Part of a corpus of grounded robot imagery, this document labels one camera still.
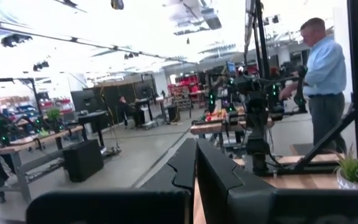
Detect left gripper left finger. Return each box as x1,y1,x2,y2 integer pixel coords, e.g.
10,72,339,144
140,138,197,224

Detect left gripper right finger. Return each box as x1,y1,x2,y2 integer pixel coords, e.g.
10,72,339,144
196,139,276,224

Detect wooden workbench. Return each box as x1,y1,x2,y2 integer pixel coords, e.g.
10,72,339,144
190,119,275,135
0,124,84,205

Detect black computer monitor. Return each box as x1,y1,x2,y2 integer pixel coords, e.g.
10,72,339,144
226,61,237,77

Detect red storage shelf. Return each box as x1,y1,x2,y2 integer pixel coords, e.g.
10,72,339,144
168,74,204,100

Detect person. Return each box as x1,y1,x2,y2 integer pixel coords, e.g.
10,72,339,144
278,17,348,154
117,95,131,128

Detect black floor box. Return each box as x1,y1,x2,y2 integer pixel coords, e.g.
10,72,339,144
62,139,104,183

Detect white faceted plant pot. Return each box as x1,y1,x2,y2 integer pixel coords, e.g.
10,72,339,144
336,167,358,190

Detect green background potted plant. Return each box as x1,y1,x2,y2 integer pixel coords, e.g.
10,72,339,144
46,108,62,123

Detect black ceiling spotlight cluster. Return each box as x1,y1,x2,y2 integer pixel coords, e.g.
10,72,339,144
1,33,33,48
32,60,50,72

